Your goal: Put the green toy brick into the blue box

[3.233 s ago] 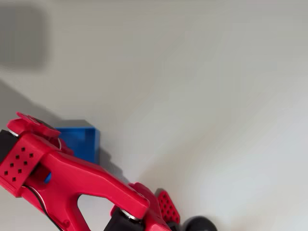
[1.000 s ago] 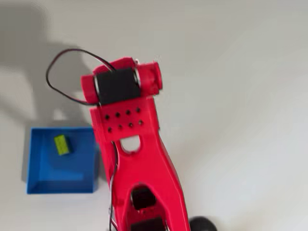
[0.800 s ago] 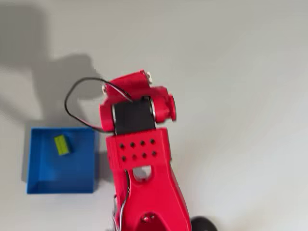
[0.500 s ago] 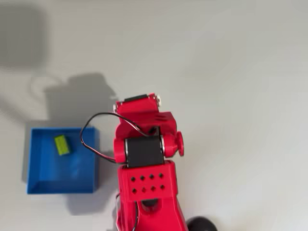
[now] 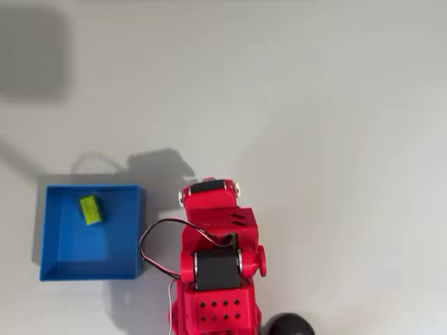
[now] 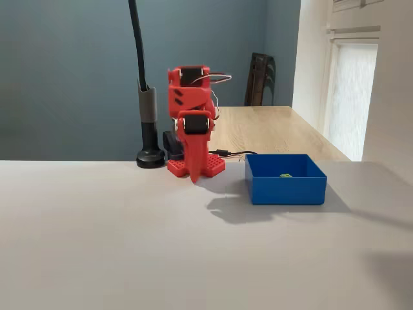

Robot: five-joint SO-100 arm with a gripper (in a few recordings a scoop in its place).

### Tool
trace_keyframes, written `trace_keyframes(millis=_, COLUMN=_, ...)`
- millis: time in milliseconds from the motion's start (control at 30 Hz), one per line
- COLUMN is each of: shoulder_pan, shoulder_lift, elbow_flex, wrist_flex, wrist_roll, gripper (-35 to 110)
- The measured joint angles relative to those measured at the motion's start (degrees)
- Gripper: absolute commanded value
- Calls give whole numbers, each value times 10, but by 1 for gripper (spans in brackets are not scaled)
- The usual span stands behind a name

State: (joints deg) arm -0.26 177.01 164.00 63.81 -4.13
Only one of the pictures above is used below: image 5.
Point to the red gripper black motor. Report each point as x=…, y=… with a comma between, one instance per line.
x=209, y=202

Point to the green lego brick stack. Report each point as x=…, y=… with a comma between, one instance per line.
x=92, y=210

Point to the red robot arm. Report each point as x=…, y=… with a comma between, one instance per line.
x=216, y=310

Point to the blue plastic bin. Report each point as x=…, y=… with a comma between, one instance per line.
x=91, y=251

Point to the black gooseneck stand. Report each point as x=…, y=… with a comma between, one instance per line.
x=290, y=326

